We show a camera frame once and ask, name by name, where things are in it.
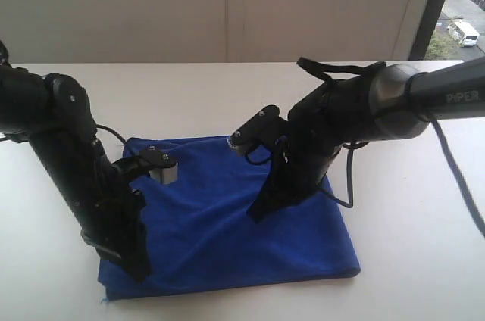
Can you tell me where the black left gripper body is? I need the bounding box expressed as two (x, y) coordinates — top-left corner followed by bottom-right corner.
(73, 146), (147, 260)

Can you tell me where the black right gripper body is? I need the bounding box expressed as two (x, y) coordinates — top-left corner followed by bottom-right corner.
(272, 139), (341, 207)

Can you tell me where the blue microfibre towel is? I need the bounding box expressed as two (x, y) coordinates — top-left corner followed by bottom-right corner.
(98, 136), (361, 301)

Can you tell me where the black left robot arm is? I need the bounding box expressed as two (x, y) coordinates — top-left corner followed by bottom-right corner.
(1, 46), (152, 282)

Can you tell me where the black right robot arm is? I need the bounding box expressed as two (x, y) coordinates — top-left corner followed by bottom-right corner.
(248, 58), (484, 222)

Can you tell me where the white van outside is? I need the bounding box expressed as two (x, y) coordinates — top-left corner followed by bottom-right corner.
(447, 20), (480, 48)

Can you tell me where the beige partition panel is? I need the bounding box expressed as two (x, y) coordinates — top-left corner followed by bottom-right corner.
(1, 0), (427, 63)

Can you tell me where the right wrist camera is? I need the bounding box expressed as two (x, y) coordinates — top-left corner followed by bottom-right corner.
(227, 104), (287, 156)

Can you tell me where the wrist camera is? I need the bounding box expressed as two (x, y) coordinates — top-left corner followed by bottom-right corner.
(227, 104), (287, 156)
(113, 146), (178, 185)

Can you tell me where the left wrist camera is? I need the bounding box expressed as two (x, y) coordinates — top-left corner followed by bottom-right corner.
(113, 146), (178, 185)

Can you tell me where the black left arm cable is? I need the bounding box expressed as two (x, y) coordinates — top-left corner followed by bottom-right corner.
(94, 124), (128, 146)

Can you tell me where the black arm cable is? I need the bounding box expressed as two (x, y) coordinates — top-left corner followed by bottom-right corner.
(318, 116), (485, 238)
(94, 124), (128, 146)

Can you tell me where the black velcro strap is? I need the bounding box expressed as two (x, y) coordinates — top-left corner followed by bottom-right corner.
(296, 56), (387, 82)

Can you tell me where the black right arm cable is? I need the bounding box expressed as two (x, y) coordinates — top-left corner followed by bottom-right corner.
(318, 116), (485, 238)

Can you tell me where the dark window frame post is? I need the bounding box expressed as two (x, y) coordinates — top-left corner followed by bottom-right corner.
(408, 0), (445, 61)

